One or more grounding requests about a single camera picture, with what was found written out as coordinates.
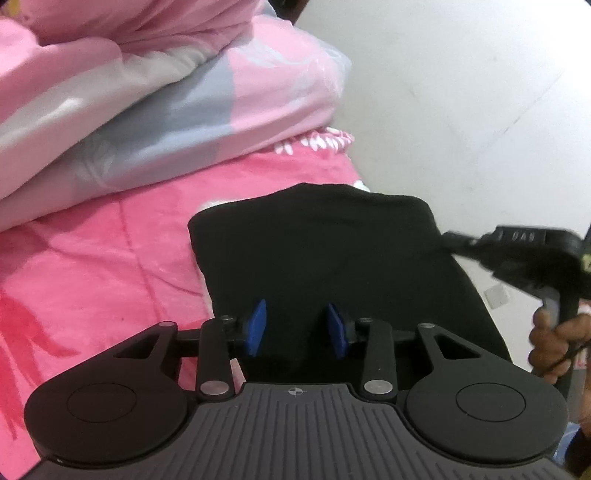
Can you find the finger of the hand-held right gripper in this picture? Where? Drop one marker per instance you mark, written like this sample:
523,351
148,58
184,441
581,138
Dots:
461,242

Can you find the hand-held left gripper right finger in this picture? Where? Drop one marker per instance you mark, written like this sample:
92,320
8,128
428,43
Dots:
337,330

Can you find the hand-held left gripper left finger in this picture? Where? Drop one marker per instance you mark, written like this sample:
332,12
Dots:
256,327

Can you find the black printed t-shirt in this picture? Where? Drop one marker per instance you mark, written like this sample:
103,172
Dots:
323,249

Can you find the person's right hand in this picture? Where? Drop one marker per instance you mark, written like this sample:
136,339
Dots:
542,341

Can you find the pink floral bed blanket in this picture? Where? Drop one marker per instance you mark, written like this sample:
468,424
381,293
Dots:
115,254

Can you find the pink and blue quilt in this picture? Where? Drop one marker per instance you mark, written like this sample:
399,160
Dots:
138,92

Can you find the brown wooden door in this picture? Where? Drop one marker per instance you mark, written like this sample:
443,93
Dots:
291,9

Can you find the white wall socket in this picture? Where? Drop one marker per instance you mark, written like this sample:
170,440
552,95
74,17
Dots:
496,295

